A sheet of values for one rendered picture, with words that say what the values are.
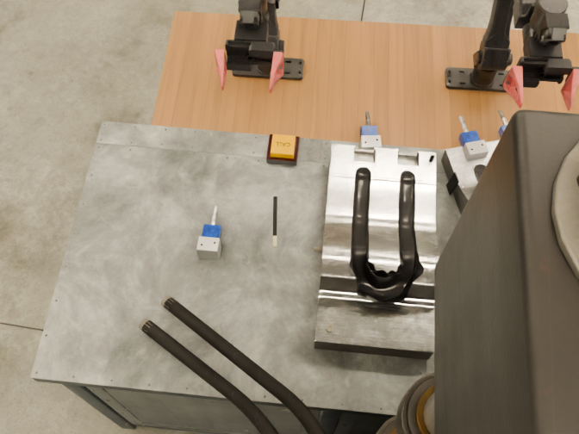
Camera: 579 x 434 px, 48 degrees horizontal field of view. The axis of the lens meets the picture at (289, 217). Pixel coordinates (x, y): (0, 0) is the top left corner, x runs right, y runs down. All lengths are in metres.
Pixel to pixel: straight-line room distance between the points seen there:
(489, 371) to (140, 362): 1.26
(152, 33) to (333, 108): 1.49
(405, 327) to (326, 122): 0.62
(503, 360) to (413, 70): 1.65
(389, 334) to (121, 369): 0.60
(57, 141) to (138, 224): 1.26
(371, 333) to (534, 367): 1.20
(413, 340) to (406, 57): 0.86
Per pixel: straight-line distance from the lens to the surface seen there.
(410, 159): 1.68
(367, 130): 1.74
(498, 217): 0.34
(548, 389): 0.28
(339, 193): 1.58
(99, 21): 3.25
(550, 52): 1.46
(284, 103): 1.83
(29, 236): 2.69
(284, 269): 1.58
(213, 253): 1.57
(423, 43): 2.01
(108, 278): 1.63
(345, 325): 1.48
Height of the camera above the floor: 2.26
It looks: 63 degrees down
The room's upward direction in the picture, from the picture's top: straight up
